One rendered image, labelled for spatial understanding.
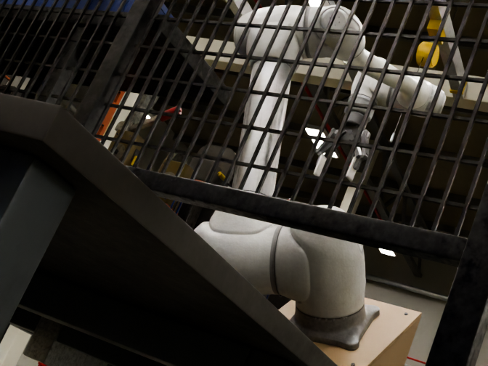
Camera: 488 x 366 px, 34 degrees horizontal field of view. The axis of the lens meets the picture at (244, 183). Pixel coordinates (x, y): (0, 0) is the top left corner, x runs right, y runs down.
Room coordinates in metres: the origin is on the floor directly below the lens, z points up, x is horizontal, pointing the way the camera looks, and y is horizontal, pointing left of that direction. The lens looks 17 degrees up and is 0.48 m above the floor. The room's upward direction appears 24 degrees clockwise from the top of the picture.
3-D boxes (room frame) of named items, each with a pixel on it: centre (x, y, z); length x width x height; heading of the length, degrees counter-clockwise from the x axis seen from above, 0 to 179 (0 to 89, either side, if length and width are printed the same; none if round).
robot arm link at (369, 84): (2.31, -0.25, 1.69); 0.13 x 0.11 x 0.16; 71
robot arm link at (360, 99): (2.32, -0.24, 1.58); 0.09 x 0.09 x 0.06
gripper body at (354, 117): (2.32, -0.24, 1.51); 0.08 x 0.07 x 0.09; 44
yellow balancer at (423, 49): (4.36, -0.71, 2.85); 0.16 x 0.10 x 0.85; 149
